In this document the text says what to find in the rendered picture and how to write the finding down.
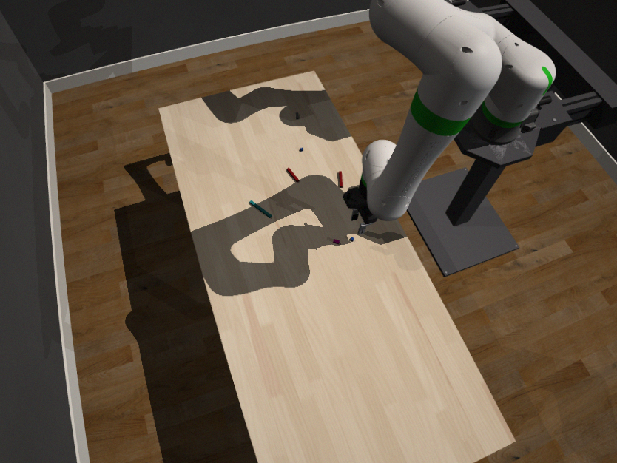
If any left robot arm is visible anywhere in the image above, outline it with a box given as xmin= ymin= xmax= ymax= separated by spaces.
xmin=361 ymin=0 xmax=556 ymax=221

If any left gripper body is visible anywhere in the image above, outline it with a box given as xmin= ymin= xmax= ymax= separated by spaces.
xmin=343 ymin=179 xmax=377 ymax=224

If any turquoise rod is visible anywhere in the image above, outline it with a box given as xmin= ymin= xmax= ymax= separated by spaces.
xmin=249 ymin=200 xmax=272 ymax=218

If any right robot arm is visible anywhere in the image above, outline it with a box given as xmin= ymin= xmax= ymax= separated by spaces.
xmin=445 ymin=0 xmax=466 ymax=7

